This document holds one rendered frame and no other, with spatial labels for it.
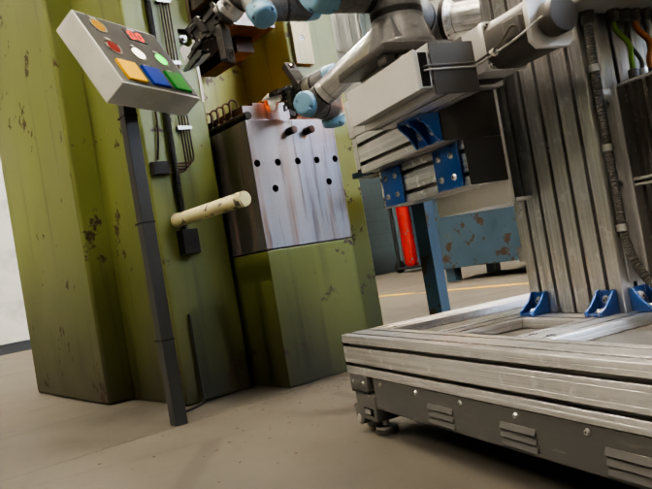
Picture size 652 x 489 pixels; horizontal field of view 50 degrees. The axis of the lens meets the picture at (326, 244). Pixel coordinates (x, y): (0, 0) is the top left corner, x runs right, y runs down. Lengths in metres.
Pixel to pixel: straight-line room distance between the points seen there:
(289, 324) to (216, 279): 0.31
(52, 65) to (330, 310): 1.40
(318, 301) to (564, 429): 1.51
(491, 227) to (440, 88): 4.90
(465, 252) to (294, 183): 3.94
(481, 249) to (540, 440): 5.09
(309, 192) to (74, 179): 0.90
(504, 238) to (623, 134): 4.70
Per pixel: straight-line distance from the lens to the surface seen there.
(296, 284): 2.39
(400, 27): 1.53
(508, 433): 1.15
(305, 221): 2.44
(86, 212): 2.77
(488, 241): 6.10
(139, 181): 2.11
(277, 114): 2.54
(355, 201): 2.86
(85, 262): 2.75
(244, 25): 2.59
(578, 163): 1.35
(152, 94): 2.06
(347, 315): 2.52
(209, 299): 2.43
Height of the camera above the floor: 0.41
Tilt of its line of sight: 1 degrees up
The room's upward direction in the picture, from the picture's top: 10 degrees counter-clockwise
